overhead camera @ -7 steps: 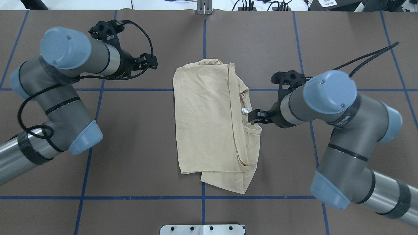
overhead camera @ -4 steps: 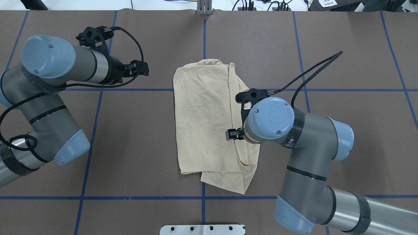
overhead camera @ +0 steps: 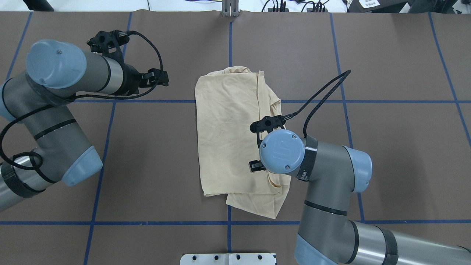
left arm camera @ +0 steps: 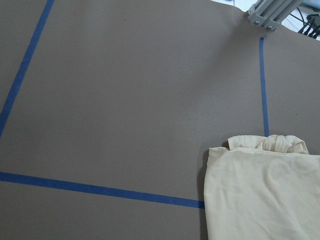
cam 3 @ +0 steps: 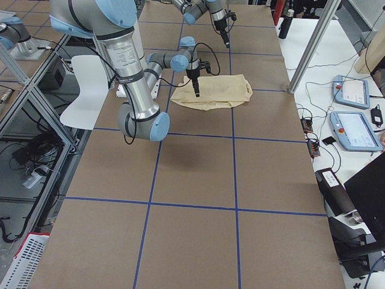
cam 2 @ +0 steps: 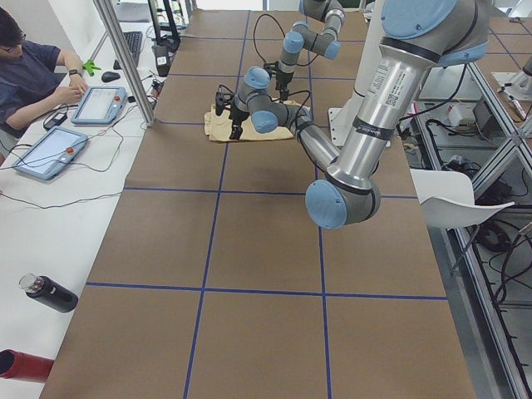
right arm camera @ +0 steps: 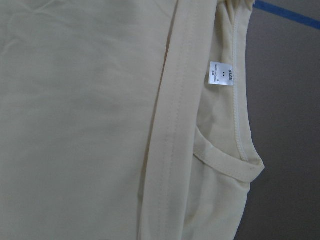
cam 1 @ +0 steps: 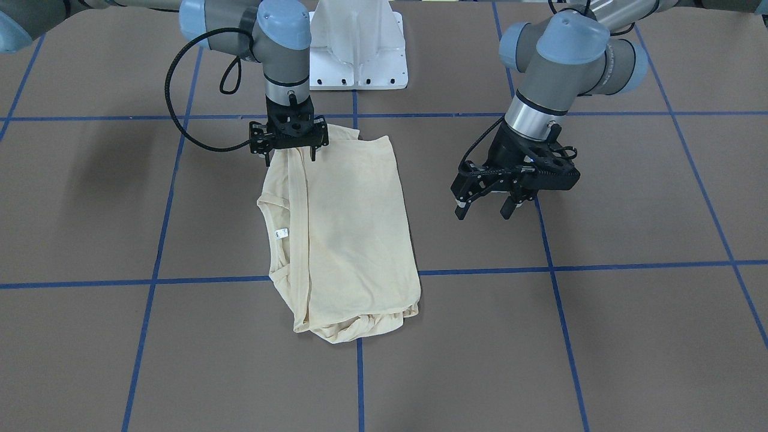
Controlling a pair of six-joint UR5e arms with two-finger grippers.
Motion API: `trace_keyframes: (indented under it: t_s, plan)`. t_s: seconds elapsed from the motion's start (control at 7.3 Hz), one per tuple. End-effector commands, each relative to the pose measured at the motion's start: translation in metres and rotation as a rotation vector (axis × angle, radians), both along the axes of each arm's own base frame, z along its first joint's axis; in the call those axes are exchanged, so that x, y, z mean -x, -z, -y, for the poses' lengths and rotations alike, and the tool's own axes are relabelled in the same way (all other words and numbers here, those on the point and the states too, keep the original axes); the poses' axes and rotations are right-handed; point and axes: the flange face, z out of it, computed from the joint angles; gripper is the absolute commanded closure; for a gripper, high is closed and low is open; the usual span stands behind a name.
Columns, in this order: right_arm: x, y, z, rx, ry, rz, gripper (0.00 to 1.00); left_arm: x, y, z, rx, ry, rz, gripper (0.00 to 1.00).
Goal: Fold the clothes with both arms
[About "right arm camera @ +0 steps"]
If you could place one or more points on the cream long-sleeve printed shirt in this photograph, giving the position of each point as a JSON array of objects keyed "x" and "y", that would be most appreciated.
[{"x": 124, "y": 119}]

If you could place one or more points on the blue tape grid lines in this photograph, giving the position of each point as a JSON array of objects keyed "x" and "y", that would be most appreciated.
[{"x": 287, "y": 14}]

